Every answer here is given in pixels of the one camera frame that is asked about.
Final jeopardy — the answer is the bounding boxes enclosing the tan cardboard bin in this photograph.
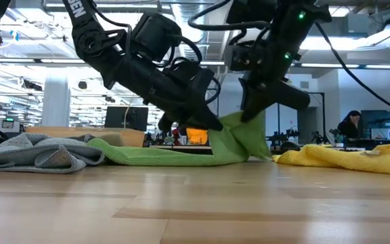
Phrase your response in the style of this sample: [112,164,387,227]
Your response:
[25,126,146,148]

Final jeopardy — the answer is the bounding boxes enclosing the grey microfiber towel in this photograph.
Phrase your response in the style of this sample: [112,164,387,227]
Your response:
[0,132,106,174]

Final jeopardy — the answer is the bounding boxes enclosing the black background monitor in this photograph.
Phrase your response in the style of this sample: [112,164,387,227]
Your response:
[104,106,149,132]

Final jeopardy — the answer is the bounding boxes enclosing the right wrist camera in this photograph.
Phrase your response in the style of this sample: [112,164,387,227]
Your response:
[224,43,267,73]

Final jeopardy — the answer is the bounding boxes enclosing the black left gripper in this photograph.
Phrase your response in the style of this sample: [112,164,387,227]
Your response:
[140,62,223,134]

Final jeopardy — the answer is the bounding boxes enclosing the long ceiling light bar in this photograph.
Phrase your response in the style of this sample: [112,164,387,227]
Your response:
[0,57,390,70]

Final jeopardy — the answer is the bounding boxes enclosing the person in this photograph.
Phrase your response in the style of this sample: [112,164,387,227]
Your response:
[337,110,362,139]

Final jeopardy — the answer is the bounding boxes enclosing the thin black hanging cable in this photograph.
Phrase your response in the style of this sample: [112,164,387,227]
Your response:
[315,22,390,123]

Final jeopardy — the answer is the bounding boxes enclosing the black background gantry frame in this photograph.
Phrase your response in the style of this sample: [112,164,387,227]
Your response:
[278,91,326,145]

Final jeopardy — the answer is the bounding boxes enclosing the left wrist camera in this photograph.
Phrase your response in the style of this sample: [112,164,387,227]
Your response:
[169,60,216,102]

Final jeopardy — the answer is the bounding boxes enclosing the yellow microfiber towel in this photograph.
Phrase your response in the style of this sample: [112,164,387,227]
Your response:
[272,138,390,176]

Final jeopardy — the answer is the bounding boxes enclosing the white building pillar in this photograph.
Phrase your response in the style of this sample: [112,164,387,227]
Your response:
[41,76,71,128]

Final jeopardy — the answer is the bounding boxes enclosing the orange background cloth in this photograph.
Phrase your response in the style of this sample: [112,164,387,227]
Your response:
[186,127,209,146]

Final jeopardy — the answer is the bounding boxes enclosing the green microfiber towel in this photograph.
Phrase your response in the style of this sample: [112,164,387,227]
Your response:
[87,110,273,167]

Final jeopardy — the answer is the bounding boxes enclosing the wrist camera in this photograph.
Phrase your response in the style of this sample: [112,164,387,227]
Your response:
[169,60,216,102]
[224,43,267,73]

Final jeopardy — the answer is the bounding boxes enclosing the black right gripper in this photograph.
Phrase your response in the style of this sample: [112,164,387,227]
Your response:
[240,60,311,123]

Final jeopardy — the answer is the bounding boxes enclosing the black right camera cable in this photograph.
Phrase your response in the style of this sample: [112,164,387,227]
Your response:
[187,0,272,31]

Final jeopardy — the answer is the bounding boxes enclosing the black aluminium table frame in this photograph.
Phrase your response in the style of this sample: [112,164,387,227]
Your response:
[144,145,213,156]

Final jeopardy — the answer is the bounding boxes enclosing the dark background monitor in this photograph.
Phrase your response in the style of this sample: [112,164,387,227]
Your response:
[360,109,390,138]

